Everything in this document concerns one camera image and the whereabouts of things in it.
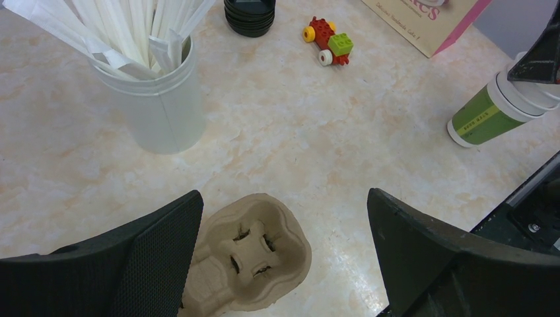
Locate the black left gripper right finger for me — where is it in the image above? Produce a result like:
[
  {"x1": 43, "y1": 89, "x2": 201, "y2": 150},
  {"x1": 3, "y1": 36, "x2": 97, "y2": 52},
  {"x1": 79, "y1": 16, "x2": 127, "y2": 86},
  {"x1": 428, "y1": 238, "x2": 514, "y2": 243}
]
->
[{"x1": 367, "y1": 188, "x2": 559, "y2": 316}]

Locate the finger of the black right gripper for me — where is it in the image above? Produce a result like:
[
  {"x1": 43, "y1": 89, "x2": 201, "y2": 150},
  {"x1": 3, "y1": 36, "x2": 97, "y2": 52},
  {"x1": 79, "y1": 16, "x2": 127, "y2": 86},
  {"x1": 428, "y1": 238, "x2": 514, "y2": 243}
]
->
[{"x1": 507, "y1": 2, "x2": 559, "y2": 85}]

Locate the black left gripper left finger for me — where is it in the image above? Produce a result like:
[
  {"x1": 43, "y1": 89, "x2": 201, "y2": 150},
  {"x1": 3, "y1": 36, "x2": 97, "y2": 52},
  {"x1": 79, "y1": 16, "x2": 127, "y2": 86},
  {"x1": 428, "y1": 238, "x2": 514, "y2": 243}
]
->
[{"x1": 1, "y1": 190, "x2": 203, "y2": 316}]

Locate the brown cardboard cup carrier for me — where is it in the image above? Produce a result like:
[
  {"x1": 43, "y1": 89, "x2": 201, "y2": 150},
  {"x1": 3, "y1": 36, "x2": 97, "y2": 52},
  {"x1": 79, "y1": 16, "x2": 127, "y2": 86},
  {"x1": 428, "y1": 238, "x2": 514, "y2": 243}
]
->
[{"x1": 177, "y1": 194, "x2": 312, "y2": 316}]

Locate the beige pink cake bag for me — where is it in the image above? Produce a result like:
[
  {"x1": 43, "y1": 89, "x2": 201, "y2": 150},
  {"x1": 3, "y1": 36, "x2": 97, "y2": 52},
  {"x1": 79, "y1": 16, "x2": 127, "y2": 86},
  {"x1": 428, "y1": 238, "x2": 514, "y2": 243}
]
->
[{"x1": 363, "y1": 0, "x2": 491, "y2": 58}]

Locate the white straw holder cup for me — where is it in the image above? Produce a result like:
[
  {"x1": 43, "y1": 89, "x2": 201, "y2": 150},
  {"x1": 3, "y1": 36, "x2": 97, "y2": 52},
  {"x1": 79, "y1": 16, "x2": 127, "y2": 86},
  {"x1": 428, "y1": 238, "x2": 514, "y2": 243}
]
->
[{"x1": 92, "y1": 38, "x2": 206, "y2": 155}]

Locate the red green toy car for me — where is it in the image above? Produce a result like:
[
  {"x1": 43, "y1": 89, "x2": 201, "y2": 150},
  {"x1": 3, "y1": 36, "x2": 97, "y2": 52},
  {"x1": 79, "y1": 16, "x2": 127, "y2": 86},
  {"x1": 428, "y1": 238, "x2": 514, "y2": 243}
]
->
[{"x1": 302, "y1": 17, "x2": 354, "y2": 66}]

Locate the white wrapped straws bundle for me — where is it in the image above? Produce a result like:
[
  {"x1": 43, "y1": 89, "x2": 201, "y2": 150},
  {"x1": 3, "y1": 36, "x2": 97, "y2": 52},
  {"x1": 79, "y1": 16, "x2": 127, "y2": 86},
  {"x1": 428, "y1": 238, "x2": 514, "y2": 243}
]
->
[{"x1": 1, "y1": 0, "x2": 214, "y2": 81}]

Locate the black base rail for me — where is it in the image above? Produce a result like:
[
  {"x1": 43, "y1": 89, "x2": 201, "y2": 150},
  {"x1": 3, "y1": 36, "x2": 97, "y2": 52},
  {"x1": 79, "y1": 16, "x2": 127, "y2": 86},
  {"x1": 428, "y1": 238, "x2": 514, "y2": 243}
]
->
[{"x1": 470, "y1": 153, "x2": 559, "y2": 256}]

